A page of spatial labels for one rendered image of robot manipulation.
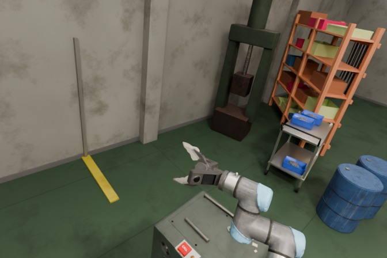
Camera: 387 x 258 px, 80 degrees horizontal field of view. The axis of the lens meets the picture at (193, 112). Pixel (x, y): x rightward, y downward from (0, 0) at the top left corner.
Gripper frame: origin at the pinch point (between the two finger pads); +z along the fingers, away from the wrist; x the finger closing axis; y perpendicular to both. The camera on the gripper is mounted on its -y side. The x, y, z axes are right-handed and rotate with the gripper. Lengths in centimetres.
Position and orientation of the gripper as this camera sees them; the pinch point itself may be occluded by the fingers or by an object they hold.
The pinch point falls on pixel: (176, 160)
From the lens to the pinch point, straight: 89.7
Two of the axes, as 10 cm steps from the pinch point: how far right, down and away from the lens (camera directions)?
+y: 4.9, 0.5, 8.7
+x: 2.5, -9.6, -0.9
